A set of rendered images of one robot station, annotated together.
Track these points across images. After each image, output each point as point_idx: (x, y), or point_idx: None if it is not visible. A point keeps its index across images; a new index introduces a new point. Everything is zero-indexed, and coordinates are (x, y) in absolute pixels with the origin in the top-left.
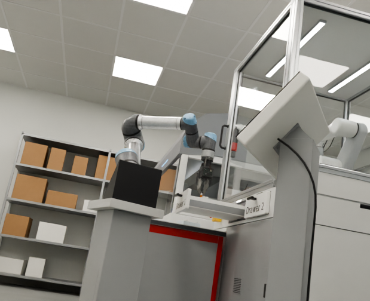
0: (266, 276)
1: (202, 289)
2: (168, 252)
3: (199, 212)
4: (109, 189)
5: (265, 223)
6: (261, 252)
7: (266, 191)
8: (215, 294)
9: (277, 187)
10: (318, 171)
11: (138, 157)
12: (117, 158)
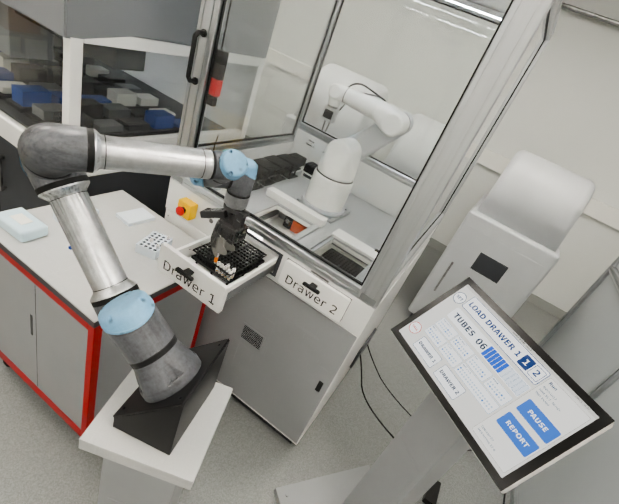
0: (324, 377)
1: (189, 324)
2: None
3: (206, 269)
4: (142, 425)
5: (330, 324)
6: (315, 346)
7: (346, 299)
8: (201, 319)
9: (457, 442)
10: None
11: (111, 247)
12: (124, 343)
